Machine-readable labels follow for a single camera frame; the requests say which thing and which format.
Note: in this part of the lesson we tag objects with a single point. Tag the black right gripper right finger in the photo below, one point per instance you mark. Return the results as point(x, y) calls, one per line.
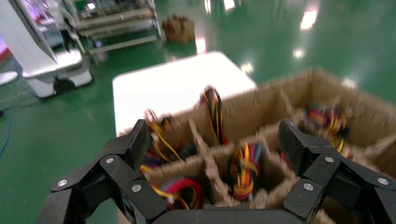
point(292, 145)

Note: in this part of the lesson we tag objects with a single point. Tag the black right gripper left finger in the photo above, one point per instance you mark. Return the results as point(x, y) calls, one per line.
point(136, 145)

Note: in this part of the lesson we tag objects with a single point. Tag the brown cardboard divider box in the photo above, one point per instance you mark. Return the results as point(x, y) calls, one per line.
point(256, 108)

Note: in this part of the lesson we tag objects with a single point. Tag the small brown cardboard box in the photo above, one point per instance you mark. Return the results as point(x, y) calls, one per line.
point(179, 29)

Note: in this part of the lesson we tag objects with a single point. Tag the metal shelf rack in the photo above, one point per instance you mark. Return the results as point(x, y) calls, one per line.
point(123, 18)

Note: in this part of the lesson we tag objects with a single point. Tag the white machine base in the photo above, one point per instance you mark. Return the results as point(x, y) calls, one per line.
point(37, 49)

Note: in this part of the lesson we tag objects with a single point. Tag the white round base plate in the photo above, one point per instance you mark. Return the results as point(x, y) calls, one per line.
point(6, 78)

